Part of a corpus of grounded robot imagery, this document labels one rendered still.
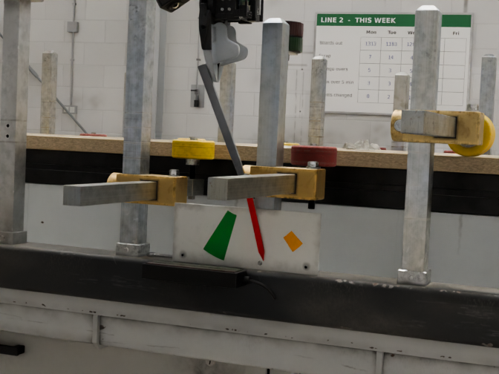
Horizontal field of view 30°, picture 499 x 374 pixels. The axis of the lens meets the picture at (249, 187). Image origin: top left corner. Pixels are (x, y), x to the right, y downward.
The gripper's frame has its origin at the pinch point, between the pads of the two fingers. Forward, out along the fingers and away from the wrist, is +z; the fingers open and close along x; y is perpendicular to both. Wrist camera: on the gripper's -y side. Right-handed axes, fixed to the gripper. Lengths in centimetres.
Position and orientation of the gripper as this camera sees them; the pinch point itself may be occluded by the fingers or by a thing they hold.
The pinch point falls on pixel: (212, 74)
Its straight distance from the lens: 150.5
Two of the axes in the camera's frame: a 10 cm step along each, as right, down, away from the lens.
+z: -0.3, 10.0, 0.6
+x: 3.8, -0.4, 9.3
